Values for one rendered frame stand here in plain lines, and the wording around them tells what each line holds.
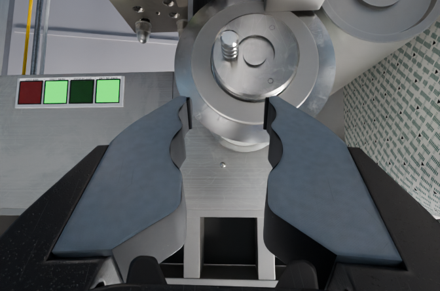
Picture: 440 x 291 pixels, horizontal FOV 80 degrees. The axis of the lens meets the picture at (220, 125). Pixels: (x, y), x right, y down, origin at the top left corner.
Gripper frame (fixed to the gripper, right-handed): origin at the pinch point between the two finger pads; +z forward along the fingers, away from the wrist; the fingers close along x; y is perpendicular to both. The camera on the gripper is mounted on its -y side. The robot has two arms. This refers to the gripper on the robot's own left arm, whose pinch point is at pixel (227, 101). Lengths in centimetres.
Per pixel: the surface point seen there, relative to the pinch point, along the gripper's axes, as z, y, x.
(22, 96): 41, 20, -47
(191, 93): 10.9, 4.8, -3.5
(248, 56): 11.1, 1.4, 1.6
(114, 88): 42, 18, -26
